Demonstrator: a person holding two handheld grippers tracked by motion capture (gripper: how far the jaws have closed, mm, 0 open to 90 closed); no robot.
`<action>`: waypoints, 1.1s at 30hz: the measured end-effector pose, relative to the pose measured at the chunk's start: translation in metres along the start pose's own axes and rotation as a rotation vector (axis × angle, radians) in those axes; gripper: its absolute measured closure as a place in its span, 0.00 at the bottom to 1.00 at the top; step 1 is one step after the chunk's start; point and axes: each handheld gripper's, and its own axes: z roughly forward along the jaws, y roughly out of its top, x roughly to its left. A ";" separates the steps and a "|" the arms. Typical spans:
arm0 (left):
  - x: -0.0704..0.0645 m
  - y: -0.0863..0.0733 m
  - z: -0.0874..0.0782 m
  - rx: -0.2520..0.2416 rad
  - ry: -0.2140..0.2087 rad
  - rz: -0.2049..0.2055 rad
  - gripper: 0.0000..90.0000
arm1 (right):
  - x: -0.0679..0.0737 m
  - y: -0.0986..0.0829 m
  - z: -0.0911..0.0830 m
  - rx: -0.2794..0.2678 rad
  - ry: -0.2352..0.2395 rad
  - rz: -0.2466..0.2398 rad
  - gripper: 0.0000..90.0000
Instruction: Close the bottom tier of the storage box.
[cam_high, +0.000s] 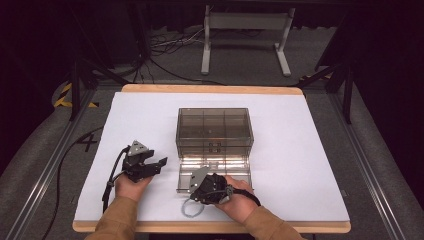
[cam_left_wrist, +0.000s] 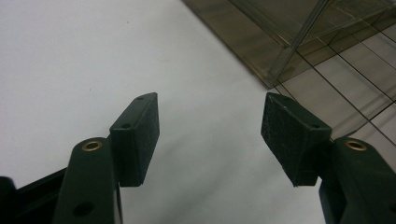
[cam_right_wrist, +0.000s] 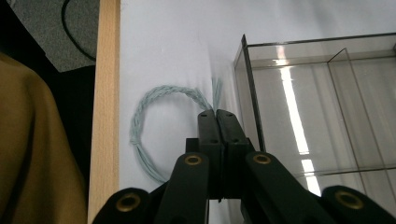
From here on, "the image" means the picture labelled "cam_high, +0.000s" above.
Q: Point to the white metal stand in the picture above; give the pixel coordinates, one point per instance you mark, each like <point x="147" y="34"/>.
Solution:
<point x="246" y="20"/>

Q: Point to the smoky transparent low drawer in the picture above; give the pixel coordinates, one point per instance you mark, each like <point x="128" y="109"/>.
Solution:
<point x="235" y="166"/>

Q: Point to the smoky transparent drawer box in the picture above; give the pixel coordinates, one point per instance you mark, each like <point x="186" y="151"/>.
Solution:
<point x="213" y="121"/>

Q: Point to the white table sheet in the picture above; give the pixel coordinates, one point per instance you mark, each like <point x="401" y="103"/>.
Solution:
<point x="293" y="166"/>

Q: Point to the aluminium floor rail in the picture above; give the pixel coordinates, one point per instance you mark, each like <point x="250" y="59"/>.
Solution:
<point x="50" y="166"/>
<point x="366" y="166"/>

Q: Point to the yellow black floor tape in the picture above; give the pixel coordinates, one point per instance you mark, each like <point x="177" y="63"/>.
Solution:
<point x="63" y="100"/>

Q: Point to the black metal frame stand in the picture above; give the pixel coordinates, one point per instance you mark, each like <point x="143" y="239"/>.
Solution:
<point x="347" y="96"/>
<point x="75" y="90"/>

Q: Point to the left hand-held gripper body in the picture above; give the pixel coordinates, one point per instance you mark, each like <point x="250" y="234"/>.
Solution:
<point x="133" y="165"/>

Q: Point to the person's left hand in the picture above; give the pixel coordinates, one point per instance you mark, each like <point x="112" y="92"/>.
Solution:
<point x="130" y="190"/>

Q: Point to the person's right hand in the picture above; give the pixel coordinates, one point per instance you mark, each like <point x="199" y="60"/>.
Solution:
<point x="241" y="205"/>

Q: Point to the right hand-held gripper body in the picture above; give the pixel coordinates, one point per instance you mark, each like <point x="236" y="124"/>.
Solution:
<point x="211" y="188"/>

